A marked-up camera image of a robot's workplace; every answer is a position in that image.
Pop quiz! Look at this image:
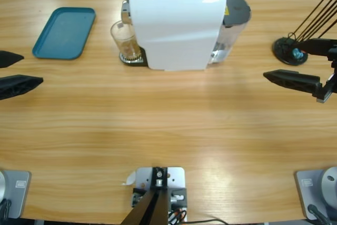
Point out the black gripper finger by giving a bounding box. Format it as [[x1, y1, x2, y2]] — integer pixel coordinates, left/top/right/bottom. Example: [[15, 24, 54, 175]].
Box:
[[0, 74, 44, 101], [300, 38, 337, 57], [0, 50, 25, 69], [263, 69, 322, 98]]

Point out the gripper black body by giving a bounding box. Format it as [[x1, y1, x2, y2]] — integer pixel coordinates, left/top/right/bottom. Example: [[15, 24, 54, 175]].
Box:
[[315, 55, 337, 104]]

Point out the clear drinking glass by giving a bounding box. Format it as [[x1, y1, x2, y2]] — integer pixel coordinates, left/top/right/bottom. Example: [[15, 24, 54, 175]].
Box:
[[110, 20, 142, 64]]

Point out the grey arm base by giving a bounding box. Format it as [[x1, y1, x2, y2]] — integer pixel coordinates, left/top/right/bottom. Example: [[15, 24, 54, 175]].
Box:
[[0, 170, 32, 219], [294, 166, 337, 220]]

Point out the white capsule coffee machine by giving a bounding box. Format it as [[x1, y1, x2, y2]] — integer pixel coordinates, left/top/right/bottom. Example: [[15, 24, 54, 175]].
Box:
[[120, 0, 227, 72]]

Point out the black capsule holder with rods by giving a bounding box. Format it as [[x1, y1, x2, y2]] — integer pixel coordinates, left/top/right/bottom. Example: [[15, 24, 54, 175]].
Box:
[[273, 0, 337, 66]]

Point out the teal plastic tray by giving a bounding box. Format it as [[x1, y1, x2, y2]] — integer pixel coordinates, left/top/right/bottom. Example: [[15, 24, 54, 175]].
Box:
[[32, 7, 96, 61]]

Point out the clear water tank dark lid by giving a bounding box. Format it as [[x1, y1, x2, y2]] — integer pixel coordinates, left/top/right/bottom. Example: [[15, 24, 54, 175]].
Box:
[[207, 0, 252, 65]]

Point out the white paper tag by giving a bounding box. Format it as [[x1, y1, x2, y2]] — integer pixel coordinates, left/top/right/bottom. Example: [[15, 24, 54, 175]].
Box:
[[121, 171, 137, 186]]

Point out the black base cable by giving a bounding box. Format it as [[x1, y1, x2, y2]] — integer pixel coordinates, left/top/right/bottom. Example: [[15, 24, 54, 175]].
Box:
[[307, 204, 331, 225], [0, 199, 13, 220]]

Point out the white block with dark post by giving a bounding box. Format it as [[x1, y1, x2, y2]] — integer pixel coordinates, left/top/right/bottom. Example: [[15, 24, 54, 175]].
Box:
[[121, 166, 188, 225]]

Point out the black cable at mount block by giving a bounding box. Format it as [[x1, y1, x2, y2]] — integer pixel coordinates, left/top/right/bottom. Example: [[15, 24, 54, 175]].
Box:
[[188, 218, 229, 225]]

